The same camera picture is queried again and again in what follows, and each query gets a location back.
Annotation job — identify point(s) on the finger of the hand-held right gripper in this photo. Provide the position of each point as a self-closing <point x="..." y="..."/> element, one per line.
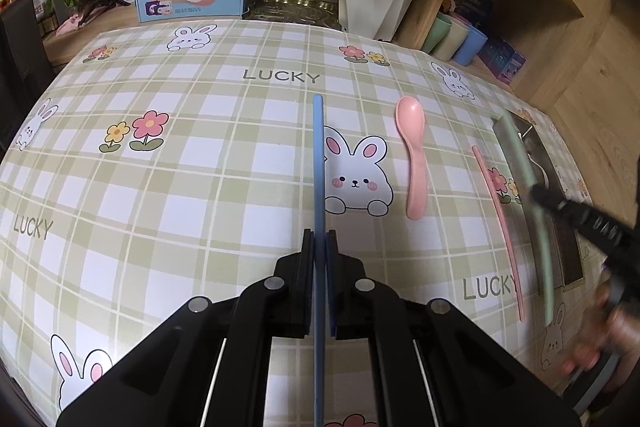
<point x="575" y="214"/>

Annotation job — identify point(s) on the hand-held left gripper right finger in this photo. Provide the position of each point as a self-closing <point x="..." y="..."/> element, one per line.
<point x="332" y="279"/>

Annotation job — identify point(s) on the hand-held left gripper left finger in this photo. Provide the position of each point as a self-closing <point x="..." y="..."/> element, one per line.
<point x="303" y="287"/>

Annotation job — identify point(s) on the green chopstick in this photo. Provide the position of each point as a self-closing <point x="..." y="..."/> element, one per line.
<point x="544" y="257"/>

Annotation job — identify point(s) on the stainless steel utensil tray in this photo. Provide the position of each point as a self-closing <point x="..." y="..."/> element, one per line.
<point x="542" y="157"/>

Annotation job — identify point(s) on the blue chopstick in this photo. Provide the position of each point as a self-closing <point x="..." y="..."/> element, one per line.
<point x="318" y="157"/>

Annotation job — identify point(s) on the person's right hand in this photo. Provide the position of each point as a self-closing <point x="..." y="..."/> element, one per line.
<point x="605" y="337"/>

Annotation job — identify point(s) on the pink chopstick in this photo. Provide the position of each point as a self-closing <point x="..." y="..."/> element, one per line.
<point x="492" y="202"/>

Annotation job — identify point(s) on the checked rabbit print tablecloth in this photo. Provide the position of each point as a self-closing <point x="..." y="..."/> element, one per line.
<point x="200" y="207"/>

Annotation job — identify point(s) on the purple printed box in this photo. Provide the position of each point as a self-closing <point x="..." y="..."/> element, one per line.
<point x="502" y="59"/>

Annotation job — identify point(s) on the pink plastic spoon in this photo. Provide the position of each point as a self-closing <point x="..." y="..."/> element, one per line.
<point x="410" y="117"/>

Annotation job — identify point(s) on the blue plastic cup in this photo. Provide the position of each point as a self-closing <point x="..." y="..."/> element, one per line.
<point x="474" y="48"/>

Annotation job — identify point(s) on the beige plastic cup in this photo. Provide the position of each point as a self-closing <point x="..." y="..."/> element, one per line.
<point x="456" y="39"/>

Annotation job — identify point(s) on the green plastic cup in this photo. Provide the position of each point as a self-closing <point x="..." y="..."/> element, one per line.
<point x="434" y="34"/>

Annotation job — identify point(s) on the dark blue box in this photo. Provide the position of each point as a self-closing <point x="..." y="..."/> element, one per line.
<point x="467" y="4"/>

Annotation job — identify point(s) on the gold patterned tray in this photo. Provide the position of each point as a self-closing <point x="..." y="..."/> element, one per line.
<point x="295" y="13"/>

